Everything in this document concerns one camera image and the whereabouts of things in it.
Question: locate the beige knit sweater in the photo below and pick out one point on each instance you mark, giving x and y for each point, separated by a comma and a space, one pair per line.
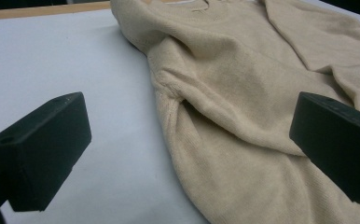
246, 109

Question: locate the white board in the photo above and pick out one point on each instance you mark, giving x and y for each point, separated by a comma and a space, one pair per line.
75, 62

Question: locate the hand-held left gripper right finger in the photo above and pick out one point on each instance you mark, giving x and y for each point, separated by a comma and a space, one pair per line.
339, 146

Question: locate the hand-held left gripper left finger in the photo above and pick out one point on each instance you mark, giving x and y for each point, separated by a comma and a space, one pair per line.
38, 149

